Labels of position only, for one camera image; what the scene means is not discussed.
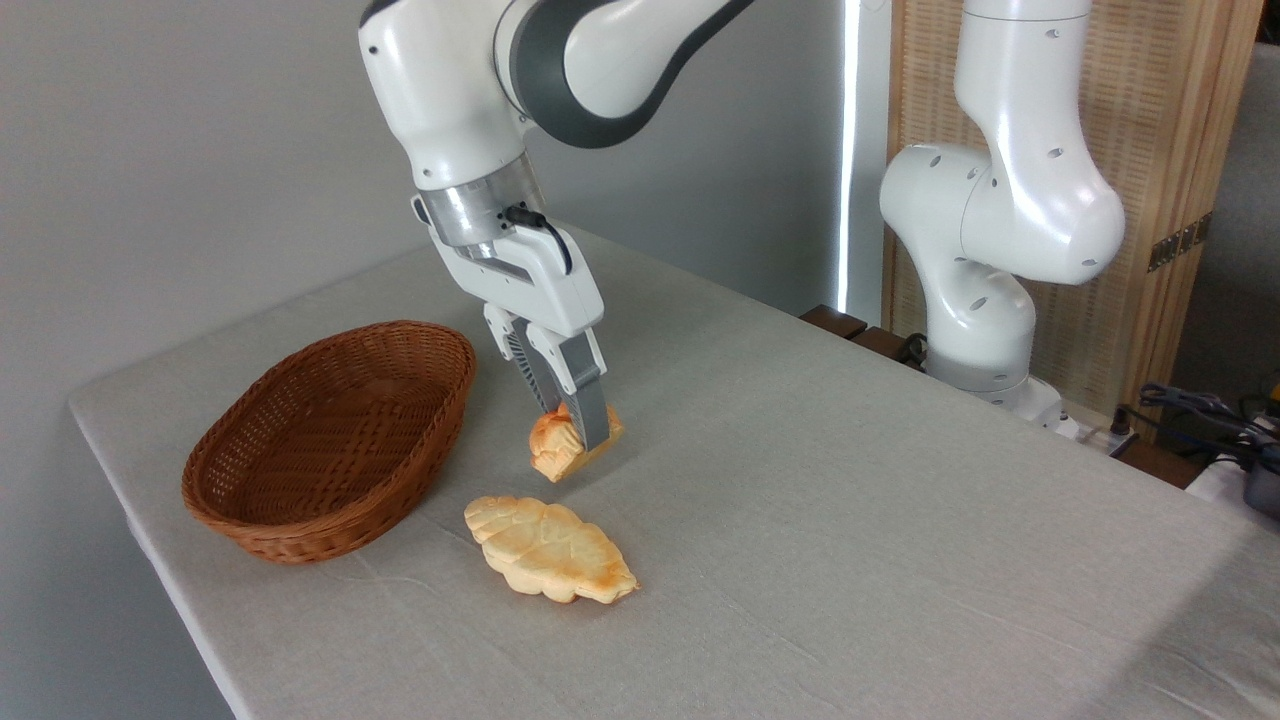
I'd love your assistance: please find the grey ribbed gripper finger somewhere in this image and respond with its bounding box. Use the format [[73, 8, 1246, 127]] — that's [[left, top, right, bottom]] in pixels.
[[527, 322, 611, 451], [484, 305, 567, 415]]

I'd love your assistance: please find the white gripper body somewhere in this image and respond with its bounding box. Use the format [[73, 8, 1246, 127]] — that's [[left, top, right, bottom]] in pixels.
[[430, 215, 607, 339]]

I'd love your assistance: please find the round knotted bread roll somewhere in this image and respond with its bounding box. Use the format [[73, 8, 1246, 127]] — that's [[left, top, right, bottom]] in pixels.
[[528, 402, 624, 484]]

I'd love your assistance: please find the flat leaf-shaped bread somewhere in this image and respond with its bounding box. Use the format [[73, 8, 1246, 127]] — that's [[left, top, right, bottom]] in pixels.
[[463, 494, 640, 605]]

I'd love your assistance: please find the brown wicker basket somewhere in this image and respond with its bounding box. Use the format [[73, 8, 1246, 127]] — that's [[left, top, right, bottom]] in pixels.
[[181, 320, 478, 566]]

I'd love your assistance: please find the grey tablecloth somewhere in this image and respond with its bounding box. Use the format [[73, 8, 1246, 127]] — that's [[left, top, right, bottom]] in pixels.
[[68, 222, 1280, 720]]

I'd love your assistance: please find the dark brown wooden block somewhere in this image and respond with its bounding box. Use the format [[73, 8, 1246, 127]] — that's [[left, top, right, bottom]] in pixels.
[[800, 305, 869, 341], [850, 326, 926, 372]]

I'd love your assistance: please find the white power strip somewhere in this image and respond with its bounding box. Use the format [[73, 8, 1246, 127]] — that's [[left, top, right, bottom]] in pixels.
[[1060, 413, 1141, 458]]

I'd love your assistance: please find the metal screen hinge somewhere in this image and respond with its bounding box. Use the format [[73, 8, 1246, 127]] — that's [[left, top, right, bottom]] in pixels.
[[1147, 212, 1214, 273]]

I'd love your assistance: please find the wooden slatted folding screen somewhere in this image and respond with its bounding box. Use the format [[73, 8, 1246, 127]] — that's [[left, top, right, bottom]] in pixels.
[[885, 0, 1266, 421]]

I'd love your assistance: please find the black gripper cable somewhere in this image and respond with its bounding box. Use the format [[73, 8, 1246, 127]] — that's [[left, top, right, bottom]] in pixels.
[[503, 205, 574, 276]]

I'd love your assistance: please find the bundle of dark cables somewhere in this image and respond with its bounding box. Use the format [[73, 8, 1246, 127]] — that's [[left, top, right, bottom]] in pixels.
[[1110, 383, 1280, 473]]

